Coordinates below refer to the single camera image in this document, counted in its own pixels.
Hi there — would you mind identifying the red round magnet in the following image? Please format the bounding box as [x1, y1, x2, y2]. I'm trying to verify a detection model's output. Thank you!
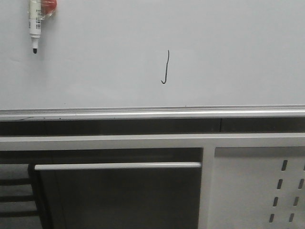
[41, 0, 57, 19]

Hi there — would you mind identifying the white whiteboard marker pen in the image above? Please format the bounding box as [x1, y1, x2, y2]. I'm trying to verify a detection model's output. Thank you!
[28, 0, 42, 54]

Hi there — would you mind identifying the large whiteboard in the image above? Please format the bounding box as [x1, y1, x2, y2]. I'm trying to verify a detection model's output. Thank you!
[0, 0, 305, 109]

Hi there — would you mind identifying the aluminium whiteboard marker tray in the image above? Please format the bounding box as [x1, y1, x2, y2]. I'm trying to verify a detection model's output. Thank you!
[0, 105, 305, 122]

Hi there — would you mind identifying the dark panel with white bar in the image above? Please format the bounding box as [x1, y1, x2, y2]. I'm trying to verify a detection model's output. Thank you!
[34, 162, 201, 229]

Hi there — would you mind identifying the white perforated metal panel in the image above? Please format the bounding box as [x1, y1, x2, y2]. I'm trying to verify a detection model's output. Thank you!
[209, 147, 305, 229]

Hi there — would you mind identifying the white metal frame stand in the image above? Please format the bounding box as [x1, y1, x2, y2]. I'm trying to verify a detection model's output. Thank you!
[0, 133, 305, 229]

